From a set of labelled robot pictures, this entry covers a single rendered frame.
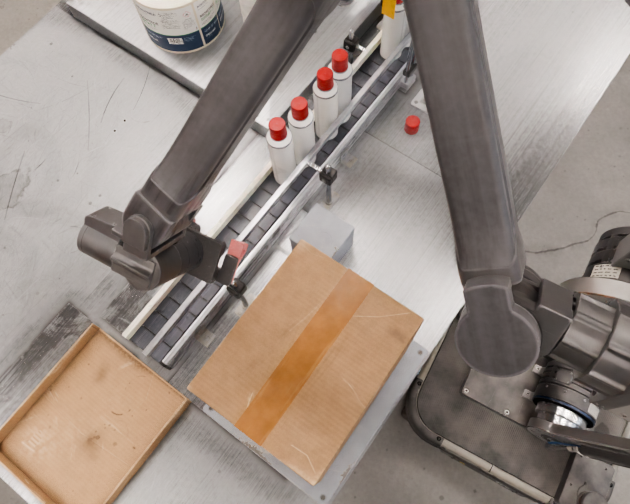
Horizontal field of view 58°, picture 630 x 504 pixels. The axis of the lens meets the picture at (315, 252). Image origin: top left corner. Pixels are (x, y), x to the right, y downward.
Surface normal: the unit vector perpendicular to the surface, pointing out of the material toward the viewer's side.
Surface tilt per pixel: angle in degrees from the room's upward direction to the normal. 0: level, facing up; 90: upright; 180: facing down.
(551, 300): 40
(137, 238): 51
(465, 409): 0
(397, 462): 0
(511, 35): 0
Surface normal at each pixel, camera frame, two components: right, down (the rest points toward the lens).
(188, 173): -0.31, 0.39
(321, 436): -0.04, -0.36
